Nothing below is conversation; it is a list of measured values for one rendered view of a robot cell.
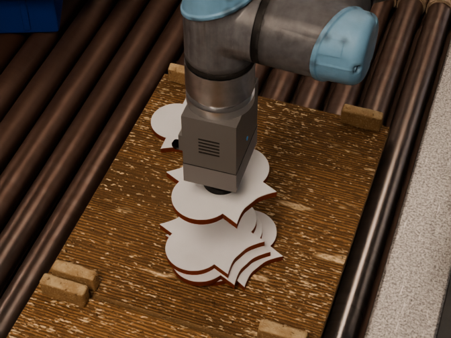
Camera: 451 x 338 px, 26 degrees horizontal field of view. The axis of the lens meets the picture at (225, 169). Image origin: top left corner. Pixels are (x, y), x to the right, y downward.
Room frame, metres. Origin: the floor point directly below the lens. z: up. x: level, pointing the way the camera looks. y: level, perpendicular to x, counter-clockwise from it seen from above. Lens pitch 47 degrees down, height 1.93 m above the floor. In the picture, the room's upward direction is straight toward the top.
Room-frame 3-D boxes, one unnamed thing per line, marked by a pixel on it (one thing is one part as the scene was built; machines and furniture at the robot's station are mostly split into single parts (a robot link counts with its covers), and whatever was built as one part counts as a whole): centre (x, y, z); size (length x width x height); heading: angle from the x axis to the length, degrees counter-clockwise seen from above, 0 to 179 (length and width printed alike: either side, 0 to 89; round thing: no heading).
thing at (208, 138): (0.79, 0.02, 1.15); 0.10 x 0.09 x 0.16; 72
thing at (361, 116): (1.00, -0.20, 0.95); 0.06 x 0.02 x 0.03; 71
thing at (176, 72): (1.09, 0.06, 0.95); 0.06 x 0.02 x 0.03; 71
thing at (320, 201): (0.86, 0.00, 0.93); 0.41 x 0.35 x 0.02; 161
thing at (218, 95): (0.78, 0.00, 1.23); 0.08 x 0.08 x 0.05
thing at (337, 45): (0.76, -0.09, 1.31); 0.11 x 0.11 x 0.08; 69
